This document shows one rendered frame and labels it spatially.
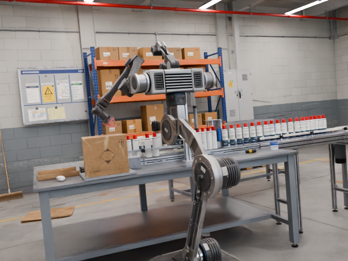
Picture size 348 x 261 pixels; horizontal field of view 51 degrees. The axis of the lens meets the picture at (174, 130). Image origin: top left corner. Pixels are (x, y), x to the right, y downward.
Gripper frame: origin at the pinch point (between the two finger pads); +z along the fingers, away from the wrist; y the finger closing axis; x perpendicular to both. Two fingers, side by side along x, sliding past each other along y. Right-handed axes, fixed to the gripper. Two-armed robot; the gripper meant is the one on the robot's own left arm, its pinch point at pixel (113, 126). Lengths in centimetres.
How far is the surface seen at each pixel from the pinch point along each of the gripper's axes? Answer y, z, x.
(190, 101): -16, 29, -58
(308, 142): -20, 148, -128
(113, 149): -32.3, 3.9, 19.7
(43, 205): -24, -2, 77
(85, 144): -28.5, -11.7, 30.3
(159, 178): -34, 44, 11
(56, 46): 436, -88, -141
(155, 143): 3.7, 37.3, -17.2
